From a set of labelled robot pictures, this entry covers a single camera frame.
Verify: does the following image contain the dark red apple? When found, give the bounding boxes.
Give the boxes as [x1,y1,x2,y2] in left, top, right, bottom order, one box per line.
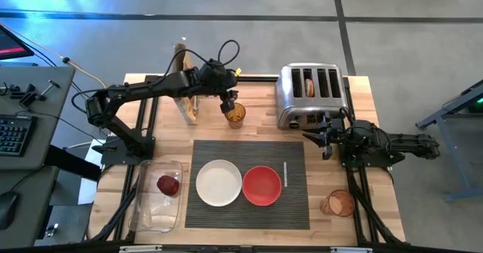
[155,174,181,198]

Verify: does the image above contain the grey-blue metal table frame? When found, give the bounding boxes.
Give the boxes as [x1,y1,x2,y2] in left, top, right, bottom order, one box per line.
[414,78,483,203]

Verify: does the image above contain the black aluminium table frame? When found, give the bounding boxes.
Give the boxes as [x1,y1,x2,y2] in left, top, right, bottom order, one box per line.
[85,73,408,253]

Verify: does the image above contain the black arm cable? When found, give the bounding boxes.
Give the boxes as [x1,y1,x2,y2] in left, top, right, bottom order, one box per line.
[339,106,356,128]
[157,39,242,88]

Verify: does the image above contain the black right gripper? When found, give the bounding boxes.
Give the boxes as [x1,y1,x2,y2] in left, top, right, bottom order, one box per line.
[302,113,356,161]

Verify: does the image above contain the red bowl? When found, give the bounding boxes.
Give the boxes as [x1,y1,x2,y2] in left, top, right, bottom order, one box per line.
[241,165,284,208]

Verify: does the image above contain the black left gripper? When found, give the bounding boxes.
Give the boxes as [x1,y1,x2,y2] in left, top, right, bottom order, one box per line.
[197,58,240,115]

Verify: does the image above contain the raisin nut bran cereal box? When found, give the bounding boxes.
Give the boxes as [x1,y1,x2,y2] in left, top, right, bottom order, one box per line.
[171,43,201,127]

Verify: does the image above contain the silver metal bracket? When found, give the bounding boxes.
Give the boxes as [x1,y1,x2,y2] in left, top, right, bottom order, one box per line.
[118,245,164,253]
[330,246,374,253]

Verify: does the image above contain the black metal clamp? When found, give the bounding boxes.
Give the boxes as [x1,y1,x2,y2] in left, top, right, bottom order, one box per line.
[17,79,61,110]

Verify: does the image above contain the white flat board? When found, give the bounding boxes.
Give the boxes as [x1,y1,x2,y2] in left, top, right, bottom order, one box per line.
[76,138,107,205]

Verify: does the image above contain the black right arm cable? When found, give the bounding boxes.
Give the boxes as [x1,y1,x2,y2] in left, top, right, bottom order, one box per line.
[339,106,356,128]

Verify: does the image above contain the black keyboard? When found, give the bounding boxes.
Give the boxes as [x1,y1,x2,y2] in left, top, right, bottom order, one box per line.
[0,113,39,158]

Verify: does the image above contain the white round plate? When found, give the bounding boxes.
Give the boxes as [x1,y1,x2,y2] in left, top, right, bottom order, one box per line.
[195,159,244,208]

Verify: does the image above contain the black computer mouse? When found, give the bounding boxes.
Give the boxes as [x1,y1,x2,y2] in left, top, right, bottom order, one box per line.
[0,190,20,232]

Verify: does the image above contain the dark woven placemat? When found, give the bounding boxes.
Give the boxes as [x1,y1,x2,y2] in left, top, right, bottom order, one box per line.
[184,139,311,231]

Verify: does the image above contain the silver four-slot toaster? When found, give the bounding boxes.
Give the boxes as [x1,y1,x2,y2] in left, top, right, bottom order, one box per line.
[274,62,350,131]

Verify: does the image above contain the amber faceted plastic cup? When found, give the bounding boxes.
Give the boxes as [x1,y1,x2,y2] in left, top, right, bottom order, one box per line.
[319,189,356,218]
[224,102,248,131]

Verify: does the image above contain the dark computer monitor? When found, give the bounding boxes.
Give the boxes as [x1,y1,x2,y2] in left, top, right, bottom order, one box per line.
[0,23,35,62]

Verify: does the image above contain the yellow cable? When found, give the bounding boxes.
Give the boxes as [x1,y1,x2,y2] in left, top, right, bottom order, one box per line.
[0,21,109,91]

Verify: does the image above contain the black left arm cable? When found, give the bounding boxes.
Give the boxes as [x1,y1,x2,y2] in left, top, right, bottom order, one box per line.
[157,39,242,88]

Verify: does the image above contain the grey desk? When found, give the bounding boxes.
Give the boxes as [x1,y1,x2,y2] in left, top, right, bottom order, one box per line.
[0,64,77,251]

